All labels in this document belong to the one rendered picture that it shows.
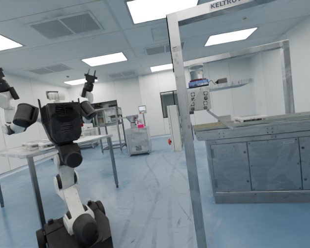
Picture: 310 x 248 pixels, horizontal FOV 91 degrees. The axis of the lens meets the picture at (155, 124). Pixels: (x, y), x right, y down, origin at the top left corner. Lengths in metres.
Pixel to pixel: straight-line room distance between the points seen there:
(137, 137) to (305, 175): 3.33
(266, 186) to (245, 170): 0.25
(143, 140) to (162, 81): 3.58
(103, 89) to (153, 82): 2.32
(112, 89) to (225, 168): 6.34
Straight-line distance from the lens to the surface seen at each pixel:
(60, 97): 1.48
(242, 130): 1.73
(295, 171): 2.06
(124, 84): 7.27
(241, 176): 1.90
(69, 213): 1.64
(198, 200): 1.10
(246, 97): 7.72
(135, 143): 4.25
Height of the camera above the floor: 1.07
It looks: 4 degrees down
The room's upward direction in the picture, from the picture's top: 8 degrees counter-clockwise
